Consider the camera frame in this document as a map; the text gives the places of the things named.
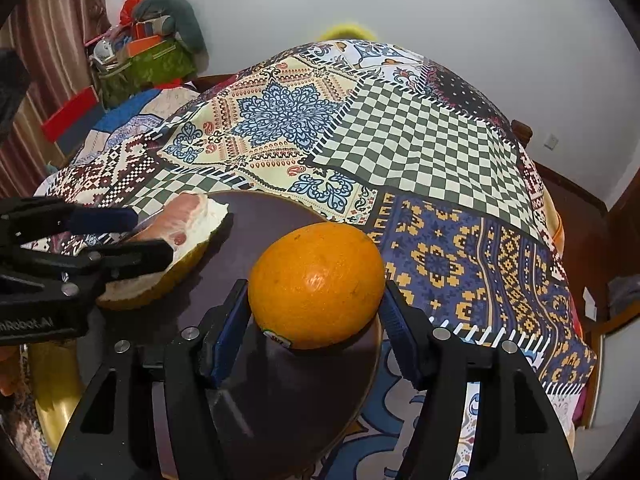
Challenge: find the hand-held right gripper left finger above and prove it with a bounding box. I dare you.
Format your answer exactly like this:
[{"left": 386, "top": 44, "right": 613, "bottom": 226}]
[{"left": 47, "top": 279, "right": 251, "bottom": 480}]

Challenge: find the grey plush pillow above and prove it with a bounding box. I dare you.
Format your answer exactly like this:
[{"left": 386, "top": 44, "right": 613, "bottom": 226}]
[{"left": 132, "top": 0, "right": 206, "bottom": 56}]

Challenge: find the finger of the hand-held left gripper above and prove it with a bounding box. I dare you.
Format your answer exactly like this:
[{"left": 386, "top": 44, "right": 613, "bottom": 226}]
[
  {"left": 0, "top": 196, "right": 140, "bottom": 247},
  {"left": 0, "top": 238, "right": 175, "bottom": 311}
]

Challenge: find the pomelo wedge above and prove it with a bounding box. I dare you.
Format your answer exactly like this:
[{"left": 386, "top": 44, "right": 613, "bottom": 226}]
[{"left": 95, "top": 192, "right": 233, "bottom": 311}]

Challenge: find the striped brown curtain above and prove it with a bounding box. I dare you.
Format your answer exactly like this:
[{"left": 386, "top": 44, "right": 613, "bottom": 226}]
[{"left": 0, "top": 0, "right": 113, "bottom": 201}]

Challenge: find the yellow fuzzy item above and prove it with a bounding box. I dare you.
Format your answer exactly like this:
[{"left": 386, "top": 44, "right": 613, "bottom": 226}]
[{"left": 320, "top": 22, "right": 373, "bottom": 41}]

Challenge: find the large orange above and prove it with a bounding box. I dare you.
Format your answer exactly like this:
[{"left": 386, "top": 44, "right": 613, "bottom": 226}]
[{"left": 248, "top": 222, "right": 386, "bottom": 351}]

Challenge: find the flat red box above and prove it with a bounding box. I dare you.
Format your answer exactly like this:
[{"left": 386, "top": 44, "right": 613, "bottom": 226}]
[{"left": 41, "top": 85, "right": 101, "bottom": 143}]

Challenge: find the dark brown plate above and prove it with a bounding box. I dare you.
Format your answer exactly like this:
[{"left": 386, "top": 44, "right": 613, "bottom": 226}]
[{"left": 75, "top": 190, "right": 383, "bottom": 480}]

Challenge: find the green patterned box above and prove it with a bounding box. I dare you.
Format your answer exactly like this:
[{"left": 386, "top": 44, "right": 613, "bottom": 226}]
[{"left": 97, "top": 42, "right": 196, "bottom": 108}]

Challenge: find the patchwork tablecloth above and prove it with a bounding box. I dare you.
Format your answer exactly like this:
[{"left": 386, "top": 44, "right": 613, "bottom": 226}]
[{"left": 20, "top": 40, "right": 598, "bottom": 480}]

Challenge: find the orange box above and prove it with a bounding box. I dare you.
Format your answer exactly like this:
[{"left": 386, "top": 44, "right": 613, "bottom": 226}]
[{"left": 125, "top": 35, "right": 166, "bottom": 58}]

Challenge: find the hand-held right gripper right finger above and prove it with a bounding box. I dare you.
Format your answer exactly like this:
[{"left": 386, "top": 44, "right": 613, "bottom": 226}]
[{"left": 382, "top": 282, "right": 581, "bottom": 480}]

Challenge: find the orange clothing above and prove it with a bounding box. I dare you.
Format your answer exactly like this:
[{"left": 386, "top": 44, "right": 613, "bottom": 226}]
[{"left": 0, "top": 346, "right": 23, "bottom": 397}]

